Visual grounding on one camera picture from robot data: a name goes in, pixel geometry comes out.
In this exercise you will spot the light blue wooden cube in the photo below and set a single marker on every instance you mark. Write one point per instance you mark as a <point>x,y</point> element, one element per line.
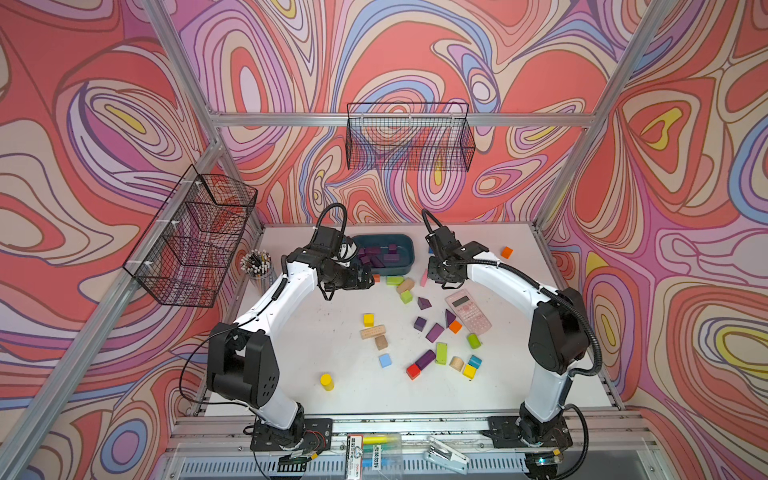
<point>385,361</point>

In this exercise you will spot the natural wood small block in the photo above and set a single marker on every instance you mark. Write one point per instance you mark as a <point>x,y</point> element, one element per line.
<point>381,342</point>

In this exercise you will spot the black wire basket left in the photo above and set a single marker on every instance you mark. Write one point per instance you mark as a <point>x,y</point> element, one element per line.
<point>184,257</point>

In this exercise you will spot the black wire basket back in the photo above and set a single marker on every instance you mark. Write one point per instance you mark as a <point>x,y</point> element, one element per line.
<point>409,136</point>

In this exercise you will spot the natural wood long block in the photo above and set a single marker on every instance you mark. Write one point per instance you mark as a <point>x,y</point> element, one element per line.
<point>372,332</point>

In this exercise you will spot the green cylinder near calculator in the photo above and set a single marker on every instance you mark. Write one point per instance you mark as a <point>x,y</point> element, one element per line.
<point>474,341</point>

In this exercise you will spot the natural wood block rear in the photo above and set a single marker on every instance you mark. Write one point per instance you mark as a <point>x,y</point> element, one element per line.
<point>406,285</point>

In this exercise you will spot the yellow wooden cylinder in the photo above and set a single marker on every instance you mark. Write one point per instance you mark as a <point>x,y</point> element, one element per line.
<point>327,382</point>

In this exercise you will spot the red wooden cube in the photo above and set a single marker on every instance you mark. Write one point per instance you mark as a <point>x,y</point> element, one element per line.
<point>413,371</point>

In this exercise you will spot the clear plastic stapler front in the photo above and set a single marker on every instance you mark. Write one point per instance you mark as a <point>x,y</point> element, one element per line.
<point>445,456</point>

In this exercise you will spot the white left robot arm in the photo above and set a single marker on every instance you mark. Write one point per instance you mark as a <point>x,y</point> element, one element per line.
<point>242,364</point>

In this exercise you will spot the marker box front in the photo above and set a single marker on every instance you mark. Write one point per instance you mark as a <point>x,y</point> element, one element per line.
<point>373,457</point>

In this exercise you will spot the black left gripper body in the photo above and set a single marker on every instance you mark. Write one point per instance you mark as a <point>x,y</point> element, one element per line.
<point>346,277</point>

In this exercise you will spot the natural wood cylinder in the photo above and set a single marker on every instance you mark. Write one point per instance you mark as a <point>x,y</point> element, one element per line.
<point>457,363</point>

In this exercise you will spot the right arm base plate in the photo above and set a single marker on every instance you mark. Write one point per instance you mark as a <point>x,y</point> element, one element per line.
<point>528,432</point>

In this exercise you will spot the teal plastic storage bin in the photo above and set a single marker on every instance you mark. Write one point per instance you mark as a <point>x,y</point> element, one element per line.
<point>405,250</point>

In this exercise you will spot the purple triangular prism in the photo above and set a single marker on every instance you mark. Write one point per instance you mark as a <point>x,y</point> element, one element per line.
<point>423,303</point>

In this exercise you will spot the pink calculator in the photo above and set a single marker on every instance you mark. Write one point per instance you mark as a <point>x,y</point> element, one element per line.
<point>468,312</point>

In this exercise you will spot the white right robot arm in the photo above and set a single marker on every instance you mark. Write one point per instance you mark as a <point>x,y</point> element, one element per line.
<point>561,340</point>

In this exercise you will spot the light green rectangular block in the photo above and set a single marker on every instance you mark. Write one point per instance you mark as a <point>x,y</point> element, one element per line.
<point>441,353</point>

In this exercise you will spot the purple prism near calculator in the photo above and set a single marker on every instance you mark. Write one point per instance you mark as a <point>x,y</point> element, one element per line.
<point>450,318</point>

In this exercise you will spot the yellow small cube front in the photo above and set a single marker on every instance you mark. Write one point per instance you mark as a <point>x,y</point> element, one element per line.
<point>469,371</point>

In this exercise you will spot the purple long brick front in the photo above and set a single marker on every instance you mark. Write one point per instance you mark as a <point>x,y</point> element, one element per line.
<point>426,359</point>

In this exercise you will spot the pen holder cup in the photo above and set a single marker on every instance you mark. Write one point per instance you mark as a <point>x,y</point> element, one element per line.
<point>258,266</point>

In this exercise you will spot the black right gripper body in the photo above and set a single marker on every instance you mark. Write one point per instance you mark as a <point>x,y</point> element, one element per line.
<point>438,272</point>

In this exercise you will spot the teal small cube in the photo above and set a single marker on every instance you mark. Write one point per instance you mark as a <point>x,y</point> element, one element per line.
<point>474,361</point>

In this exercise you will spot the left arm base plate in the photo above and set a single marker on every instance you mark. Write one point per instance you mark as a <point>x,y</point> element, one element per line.
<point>305,435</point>

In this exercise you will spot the black wire basket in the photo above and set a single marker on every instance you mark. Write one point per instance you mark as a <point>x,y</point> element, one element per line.
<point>409,136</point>
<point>184,257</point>

